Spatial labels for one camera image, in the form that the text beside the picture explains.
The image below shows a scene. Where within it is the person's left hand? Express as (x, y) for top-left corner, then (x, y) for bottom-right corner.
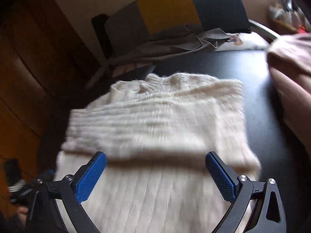
(16, 206), (29, 225)

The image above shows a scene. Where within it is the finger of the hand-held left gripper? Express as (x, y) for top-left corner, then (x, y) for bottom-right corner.
(36, 170), (55, 183)

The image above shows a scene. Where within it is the wooden desk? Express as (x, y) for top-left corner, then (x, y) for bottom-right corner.
(270, 17), (302, 36)

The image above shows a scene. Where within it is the pinkish brown sweater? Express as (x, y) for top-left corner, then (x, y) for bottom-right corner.
(266, 33), (311, 148)

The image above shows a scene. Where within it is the cream knit sweater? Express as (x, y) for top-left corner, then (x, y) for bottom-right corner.
(55, 73), (261, 233)

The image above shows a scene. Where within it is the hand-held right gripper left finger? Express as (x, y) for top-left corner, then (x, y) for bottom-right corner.
(25, 151), (107, 233)

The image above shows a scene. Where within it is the grey yellow blue padded chair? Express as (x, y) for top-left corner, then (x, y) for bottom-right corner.
(85, 0), (280, 90)

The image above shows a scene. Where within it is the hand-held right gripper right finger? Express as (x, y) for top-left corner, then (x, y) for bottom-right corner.
(205, 151), (287, 233)

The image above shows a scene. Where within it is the grey folded garment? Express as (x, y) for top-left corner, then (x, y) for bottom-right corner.
(107, 33), (270, 78)

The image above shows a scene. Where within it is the cluster of jars and bottles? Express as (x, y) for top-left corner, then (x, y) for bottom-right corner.
(267, 0), (307, 21)

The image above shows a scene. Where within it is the black board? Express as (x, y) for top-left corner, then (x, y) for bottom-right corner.
(91, 13), (114, 61)

